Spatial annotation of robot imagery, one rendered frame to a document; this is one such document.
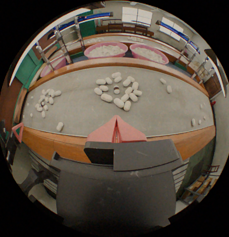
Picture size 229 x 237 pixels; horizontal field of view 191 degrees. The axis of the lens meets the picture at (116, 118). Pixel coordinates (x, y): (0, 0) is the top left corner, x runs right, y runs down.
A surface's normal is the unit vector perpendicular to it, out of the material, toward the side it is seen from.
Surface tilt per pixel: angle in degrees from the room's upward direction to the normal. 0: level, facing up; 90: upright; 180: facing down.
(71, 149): 0
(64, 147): 0
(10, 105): 90
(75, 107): 0
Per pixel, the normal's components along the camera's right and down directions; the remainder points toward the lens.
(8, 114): 1.00, 0.00
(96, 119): 0.00, -0.23
